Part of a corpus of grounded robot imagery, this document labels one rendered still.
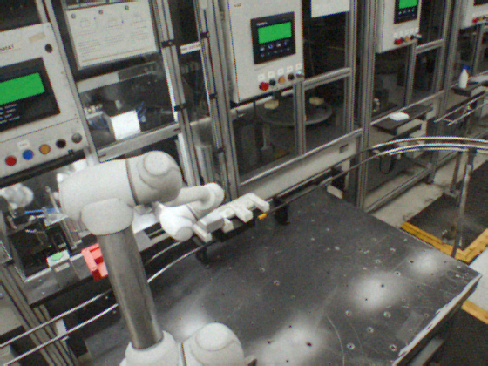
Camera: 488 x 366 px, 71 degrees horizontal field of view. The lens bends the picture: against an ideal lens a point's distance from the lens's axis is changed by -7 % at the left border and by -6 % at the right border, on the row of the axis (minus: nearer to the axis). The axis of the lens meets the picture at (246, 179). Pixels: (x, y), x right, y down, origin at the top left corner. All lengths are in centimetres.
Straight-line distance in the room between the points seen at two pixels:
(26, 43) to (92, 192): 62
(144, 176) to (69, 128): 58
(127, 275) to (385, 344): 95
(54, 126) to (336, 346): 130
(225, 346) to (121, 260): 40
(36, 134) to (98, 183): 52
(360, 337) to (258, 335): 38
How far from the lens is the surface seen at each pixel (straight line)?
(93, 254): 163
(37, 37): 140
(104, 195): 97
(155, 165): 94
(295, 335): 150
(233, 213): 178
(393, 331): 155
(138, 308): 111
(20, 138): 145
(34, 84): 139
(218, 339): 118
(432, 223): 322
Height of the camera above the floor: 190
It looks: 31 degrees down
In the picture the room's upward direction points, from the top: 6 degrees counter-clockwise
